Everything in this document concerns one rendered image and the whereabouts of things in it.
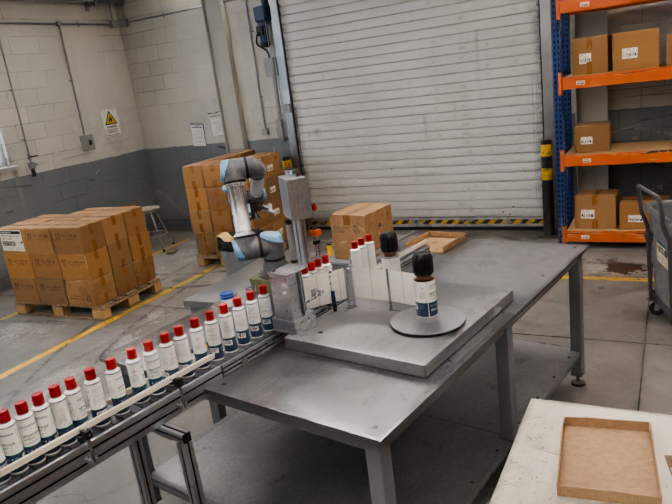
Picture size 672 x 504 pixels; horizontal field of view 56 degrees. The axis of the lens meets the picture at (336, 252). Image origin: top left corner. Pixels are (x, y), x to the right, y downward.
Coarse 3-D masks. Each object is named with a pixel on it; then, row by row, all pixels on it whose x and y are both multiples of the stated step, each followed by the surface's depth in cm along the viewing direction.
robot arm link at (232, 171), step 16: (224, 160) 329; (240, 160) 328; (224, 176) 326; (240, 176) 328; (240, 192) 329; (240, 208) 328; (240, 224) 328; (240, 240) 327; (256, 240) 329; (240, 256) 327; (256, 256) 330
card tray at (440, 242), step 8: (432, 232) 399; (440, 232) 396; (448, 232) 392; (456, 232) 389; (416, 240) 389; (432, 240) 392; (440, 240) 389; (448, 240) 387; (456, 240) 376; (432, 248) 375; (440, 248) 373; (448, 248) 369
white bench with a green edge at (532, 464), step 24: (528, 408) 201; (552, 408) 199; (576, 408) 197; (600, 408) 196; (528, 432) 188; (552, 432) 187; (528, 456) 177; (552, 456) 176; (504, 480) 168; (528, 480) 167; (552, 480) 166
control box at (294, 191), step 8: (280, 176) 293; (288, 176) 289; (304, 176) 284; (280, 184) 292; (288, 184) 280; (296, 184) 281; (304, 184) 282; (280, 192) 296; (288, 192) 281; (296, 192) 282; (304, 192) 283; (288, 200) 283; (296, 200) 283; (304, 200) 284; (288, 208) 286; (296, 208) 284; (304, 208) 285; (288, 216) 290; (296, 216) 284; (304, 216) 286
